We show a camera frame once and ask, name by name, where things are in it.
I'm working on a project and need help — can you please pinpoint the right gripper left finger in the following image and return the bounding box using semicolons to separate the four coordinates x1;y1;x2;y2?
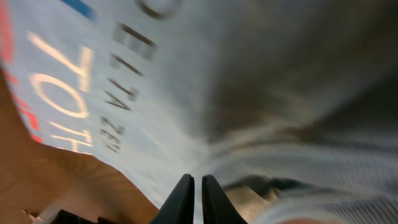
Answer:
150;174;195;224

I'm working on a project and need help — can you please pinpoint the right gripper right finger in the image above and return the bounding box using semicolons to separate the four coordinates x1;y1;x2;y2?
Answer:
201;175;247;224

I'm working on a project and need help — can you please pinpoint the light blue printed t-shirt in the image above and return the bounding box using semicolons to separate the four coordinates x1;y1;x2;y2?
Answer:
1;0;397;223

